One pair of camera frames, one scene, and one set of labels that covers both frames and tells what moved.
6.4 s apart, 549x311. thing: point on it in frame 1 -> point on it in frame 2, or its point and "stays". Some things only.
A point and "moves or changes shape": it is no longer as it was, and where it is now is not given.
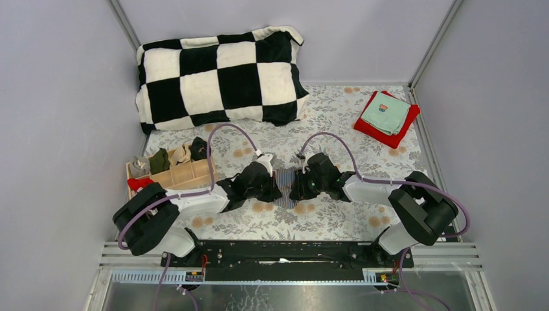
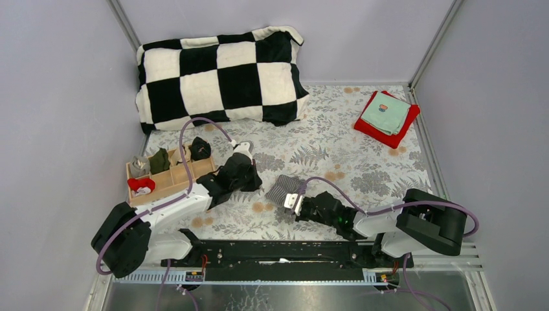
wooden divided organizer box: x=186 y=173 stays
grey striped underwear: x=285 y=177 moves or changes shape
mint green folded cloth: x=384 y=113 stays
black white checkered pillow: x=250 y=74 stays
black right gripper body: x=309 y=186 -> x=309 y=212
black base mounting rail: x=290 y=258 stays
